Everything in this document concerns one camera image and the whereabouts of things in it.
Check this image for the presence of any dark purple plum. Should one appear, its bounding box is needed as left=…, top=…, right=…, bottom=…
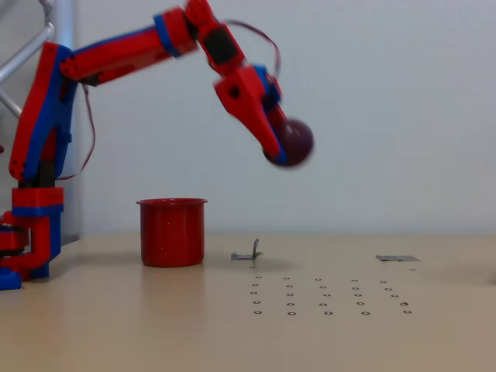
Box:
left=263, top=118, right=315, bottom=168

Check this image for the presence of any red plastic cup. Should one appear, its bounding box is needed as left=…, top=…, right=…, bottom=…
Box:
left=136, top=198, right=209, bottom=268

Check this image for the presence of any flat grey metal plate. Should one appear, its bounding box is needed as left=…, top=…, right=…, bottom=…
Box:
left=374, top=254, right=422, bottom=263

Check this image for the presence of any vertical grey metal pole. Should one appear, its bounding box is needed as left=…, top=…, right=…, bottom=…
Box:
left=49, top=0, right=83, bottom=247

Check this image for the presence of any long diagonal metal tube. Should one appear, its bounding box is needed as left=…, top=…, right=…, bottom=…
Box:
left=0, top=22, right=55, bottom=84

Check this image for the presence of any short diagonal metal tube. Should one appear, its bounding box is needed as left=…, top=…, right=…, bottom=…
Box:
left=0, top=87, right=24, bottom=118

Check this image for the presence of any red wrist cable loop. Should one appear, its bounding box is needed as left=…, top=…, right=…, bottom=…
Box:
left=224, top=19, right=282, bottom=78

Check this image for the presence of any red shoulder cable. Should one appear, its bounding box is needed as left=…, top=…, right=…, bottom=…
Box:
left=53, top=83, right=97, bottom=181

